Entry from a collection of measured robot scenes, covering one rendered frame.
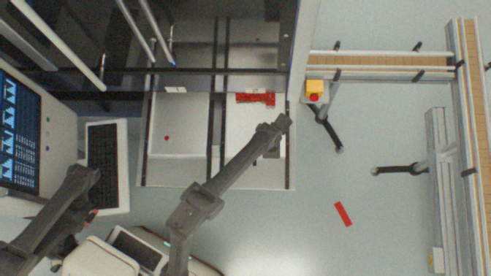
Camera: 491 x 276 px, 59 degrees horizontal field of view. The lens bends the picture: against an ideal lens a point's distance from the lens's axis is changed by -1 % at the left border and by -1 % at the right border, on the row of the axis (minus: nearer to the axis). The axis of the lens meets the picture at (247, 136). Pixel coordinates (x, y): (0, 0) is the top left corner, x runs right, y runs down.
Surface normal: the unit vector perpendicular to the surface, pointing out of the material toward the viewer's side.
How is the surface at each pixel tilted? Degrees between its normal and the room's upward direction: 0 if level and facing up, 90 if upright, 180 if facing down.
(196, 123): 0
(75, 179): 41
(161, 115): 0
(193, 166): 0
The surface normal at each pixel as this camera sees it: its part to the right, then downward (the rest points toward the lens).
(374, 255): -0.04, -0.25
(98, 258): 0.30, -0.76
